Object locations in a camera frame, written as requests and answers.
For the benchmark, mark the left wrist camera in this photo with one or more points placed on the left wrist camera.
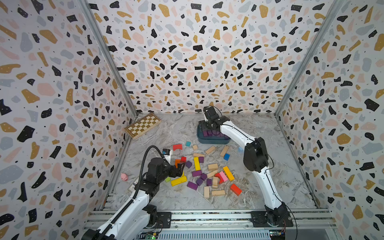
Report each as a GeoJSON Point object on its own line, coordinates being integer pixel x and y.
{"type": "Point", "coordinates": [167, 153]}

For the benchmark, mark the pink long block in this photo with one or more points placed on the pink long block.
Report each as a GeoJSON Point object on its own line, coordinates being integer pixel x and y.
{"type": "Point", "coordinates": [225, 178]}

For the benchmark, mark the amber yellow long block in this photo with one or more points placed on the amber yellow long block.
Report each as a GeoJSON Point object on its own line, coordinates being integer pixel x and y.
{"type": "Point", "coordinates": [228, 173]}

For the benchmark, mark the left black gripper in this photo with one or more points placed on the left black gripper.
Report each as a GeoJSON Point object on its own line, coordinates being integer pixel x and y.
{"type": "Point", "coordinates": [179, 170]}

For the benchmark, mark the wooden chessboard box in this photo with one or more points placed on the wooden chessboard box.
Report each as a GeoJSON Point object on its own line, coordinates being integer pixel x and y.
{"type": "Point", "coordinates": [142, 126]}

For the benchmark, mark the natural wood long block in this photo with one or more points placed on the natural wood long block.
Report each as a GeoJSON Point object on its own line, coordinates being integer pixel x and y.
{"type": "Point", "coordinates": [224, 151]}

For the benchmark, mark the teal plastic storage bin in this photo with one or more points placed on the teal plastic storage bin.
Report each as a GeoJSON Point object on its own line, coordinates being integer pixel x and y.
{"type": "Point", "coordinates": [219, 139]}

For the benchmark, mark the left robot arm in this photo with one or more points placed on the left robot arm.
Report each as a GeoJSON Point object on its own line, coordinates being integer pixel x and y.
{"type": "Point", "coordinates": [132, 201]}

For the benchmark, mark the blue cube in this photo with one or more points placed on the blue cube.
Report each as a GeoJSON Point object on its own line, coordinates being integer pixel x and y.
{"type": "Point", "coordinates": [226, 157]}

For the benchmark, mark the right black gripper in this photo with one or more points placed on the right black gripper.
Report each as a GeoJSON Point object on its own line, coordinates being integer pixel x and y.
{"type": "Point", "coordinates": [201, 122]}

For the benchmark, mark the pink pig toy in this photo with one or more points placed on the pink pig toy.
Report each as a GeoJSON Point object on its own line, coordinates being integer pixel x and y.
{"type": "Point", "coordinates": [124, 177]}

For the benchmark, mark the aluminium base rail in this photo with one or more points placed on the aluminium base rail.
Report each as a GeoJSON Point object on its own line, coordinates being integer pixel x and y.
{"type": "Point", "coordinates": [303, 224]}

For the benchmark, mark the purple flat block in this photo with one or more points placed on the purple flat block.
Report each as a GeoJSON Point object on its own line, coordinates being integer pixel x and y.
{"type": "Point", "coordinates": [192, 186]}

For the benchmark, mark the red curved arch block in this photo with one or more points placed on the red curved arch block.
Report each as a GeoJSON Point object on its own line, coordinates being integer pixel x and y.
{"type": "Point", "coordinates": [219, 177]}

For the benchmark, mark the red rectangular block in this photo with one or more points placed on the red rectangular block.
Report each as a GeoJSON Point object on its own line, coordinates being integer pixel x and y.
{"type": "Point", "coordinates": [235, 189]}

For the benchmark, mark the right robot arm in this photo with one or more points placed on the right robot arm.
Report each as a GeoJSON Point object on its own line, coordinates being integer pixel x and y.
{"type": "Point", "coordinates": [255, 159]}

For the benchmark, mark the yellow flat block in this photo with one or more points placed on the yellow flat block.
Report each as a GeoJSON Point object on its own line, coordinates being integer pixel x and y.
{"type": "Point", "coordinates": [178, 181]}

